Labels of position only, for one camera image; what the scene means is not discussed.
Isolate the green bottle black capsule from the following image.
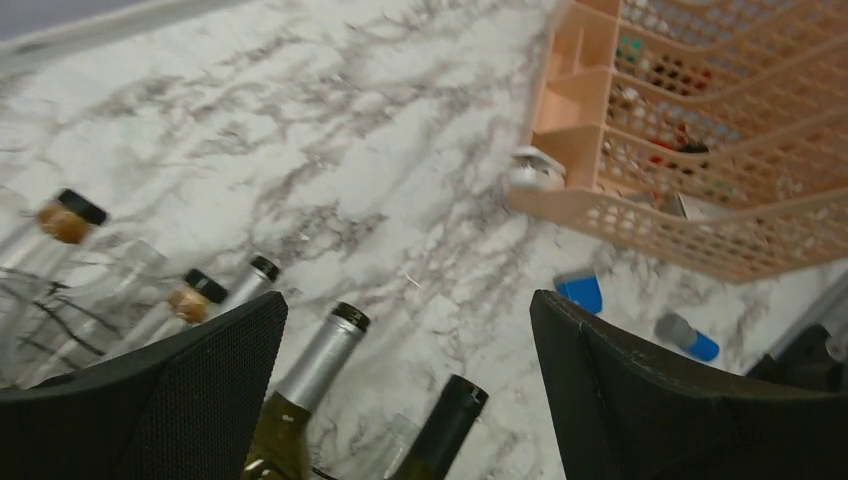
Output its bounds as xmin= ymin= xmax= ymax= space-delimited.
xmin=390 ymin=374 xmax=489 ymax=480

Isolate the black wire wine rack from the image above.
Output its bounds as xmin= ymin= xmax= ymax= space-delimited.
xmin=1 ymin=270 xmax=134 ymax=389

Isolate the clear bottle cork stopper lower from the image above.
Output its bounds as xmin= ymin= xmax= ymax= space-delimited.
xmin=99 ymin=268 xmax=230 ymax=362

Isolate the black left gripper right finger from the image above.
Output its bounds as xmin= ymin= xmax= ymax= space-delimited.
xmin=529 ymin=290 xmax=847 ymax=479

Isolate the green bottle silver capsule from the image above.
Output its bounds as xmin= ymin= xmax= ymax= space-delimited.
xmin=240 ymin=302 xmax=371 ymax=479
xmin=218 ymin=255 xmax=280 ymax=313

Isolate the clear bottle cork stopper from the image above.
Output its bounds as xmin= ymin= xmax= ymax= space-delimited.
xmin=99 ymin=268 xmax=230 ymax=362
xmin=1 ymin=188 xmax=109 ymax=282

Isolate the blue grey small bottle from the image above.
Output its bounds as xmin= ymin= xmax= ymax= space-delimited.
xmin=654 ymin=312 xmax=720 ymax=362

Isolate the clear bottle cork stopper upper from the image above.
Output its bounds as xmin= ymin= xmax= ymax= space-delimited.
xmin=1 ymin=188 xmax=109 ymax=282

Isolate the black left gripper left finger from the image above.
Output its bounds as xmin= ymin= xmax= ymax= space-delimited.
xmin=1 ymin=291 xmax=288 ymax=479

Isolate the peach plastic stacked organizer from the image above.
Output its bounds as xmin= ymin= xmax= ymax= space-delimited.
xmin=508 ymin=1 xmax=847 ymax=283

